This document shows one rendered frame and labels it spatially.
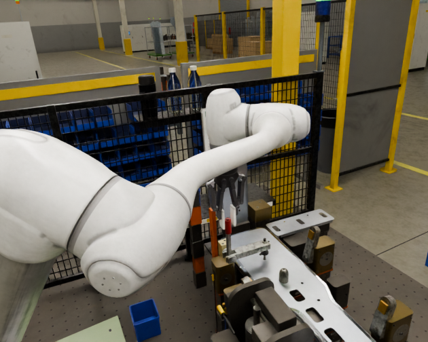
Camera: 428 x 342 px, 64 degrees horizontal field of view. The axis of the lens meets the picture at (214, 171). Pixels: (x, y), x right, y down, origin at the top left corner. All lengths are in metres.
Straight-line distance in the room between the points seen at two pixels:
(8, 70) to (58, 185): 6.91
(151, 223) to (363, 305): 1.27
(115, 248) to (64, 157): 0.15
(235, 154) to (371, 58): 3.37
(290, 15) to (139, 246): 1.48
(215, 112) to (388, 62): 3.43
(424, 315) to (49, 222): 1.47
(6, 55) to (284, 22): 6.13
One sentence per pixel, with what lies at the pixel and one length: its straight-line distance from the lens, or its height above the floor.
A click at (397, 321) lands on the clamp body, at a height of 1.04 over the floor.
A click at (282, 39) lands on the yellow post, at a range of 1.77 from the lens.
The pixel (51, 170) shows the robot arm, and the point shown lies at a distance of 0.51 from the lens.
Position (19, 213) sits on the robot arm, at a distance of 0.53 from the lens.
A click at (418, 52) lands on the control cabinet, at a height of 0.58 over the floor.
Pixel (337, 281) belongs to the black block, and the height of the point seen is 0.99.
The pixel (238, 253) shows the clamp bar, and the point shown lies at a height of 1.07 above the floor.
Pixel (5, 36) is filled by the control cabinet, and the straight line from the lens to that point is 7.35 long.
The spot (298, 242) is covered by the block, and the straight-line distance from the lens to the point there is 1.45.
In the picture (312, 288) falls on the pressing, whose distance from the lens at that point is 1.22.
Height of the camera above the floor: 1.81
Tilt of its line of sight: 23 degrees down
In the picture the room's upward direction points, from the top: 3 degrees counter-clockwise
